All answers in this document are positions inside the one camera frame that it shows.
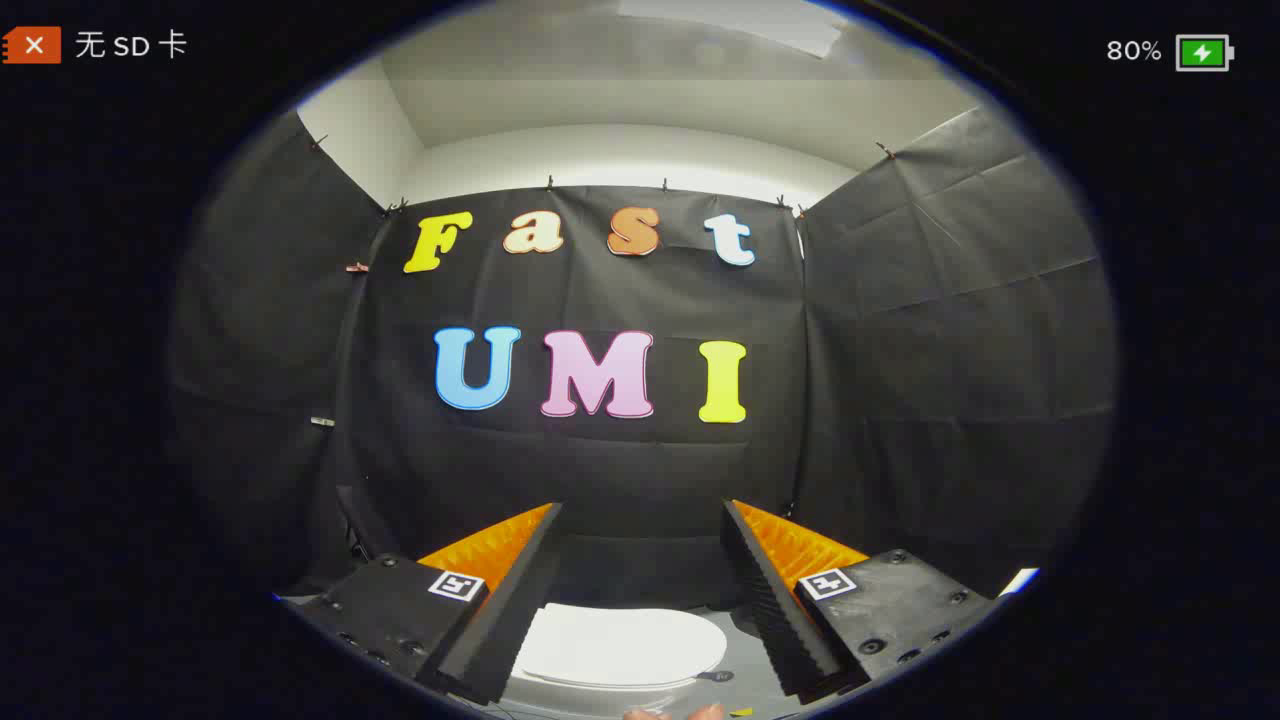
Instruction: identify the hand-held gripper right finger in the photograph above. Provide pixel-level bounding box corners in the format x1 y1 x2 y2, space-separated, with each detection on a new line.
722 498 1001 701

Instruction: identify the white toilet lid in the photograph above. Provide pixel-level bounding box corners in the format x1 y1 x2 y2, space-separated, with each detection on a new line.
515 603 728 689

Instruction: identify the black backdrop cloth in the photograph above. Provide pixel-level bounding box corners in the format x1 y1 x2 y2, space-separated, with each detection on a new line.
168 105 1116 611

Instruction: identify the white toilet body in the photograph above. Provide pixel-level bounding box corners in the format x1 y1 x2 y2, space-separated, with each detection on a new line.
505 600 736 706

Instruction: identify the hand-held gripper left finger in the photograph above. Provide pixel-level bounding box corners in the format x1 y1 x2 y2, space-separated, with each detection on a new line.
300 502 564 706

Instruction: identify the black tripod stand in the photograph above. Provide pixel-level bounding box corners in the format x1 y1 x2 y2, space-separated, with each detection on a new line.
335 485 376 566

